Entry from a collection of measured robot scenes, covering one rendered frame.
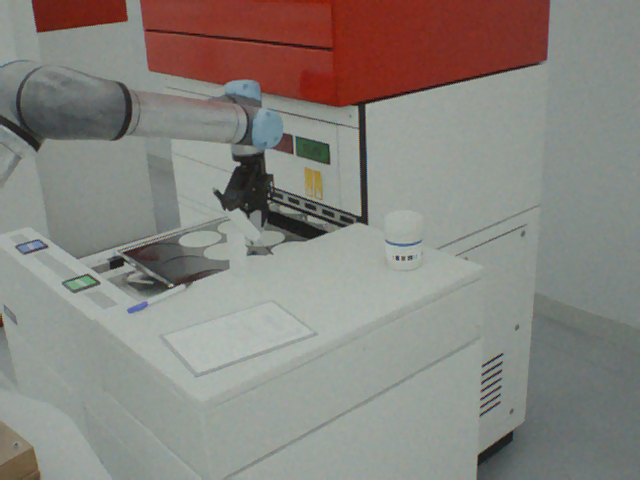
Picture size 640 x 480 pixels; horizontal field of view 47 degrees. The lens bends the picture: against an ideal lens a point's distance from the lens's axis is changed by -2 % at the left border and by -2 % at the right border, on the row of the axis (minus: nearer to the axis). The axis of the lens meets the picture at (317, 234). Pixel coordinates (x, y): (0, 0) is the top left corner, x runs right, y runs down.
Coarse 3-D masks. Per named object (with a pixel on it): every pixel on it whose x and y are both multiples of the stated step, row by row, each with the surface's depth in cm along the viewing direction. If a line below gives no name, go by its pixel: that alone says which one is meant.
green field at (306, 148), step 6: (300, 144) 170; (306, 144) 169; (312, 144) 167; (318, 144) 165; (324, 144) 164; (300, 150) 171; (306, 150) 169; (312, 150) 168; (318, 150) 166; (324, 150) 164; (306, 156) 170; (312, 156) 168; (318, 156) 167; (324, 156) 165
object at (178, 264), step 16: (160, 240) 175; (176, 240) 175; (224, 240) 173; (288, 240) 171; (304, 240) 171; (128, 256) 167; (144, 256) 167; (160, 256) 166; (176, 256) 166; (192, 256) 165; (160, 272) 158; (176, 272) 158; (192, 272) 157; (208, 272) 157
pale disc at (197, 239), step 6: (186, 234) 178; (192, 234) 178; (198, 234) 178; (204, 234) 178; (210, 234) 177; (216, 234) 177; (180, 240) 175; (186, 240) 175; (192, 240) 174; (198, 240) 174; (204, 240) 174; (210, 240) 174; (216, 240) 174; (186, 246) 171; (192, 246) 171; (198, 246) 171
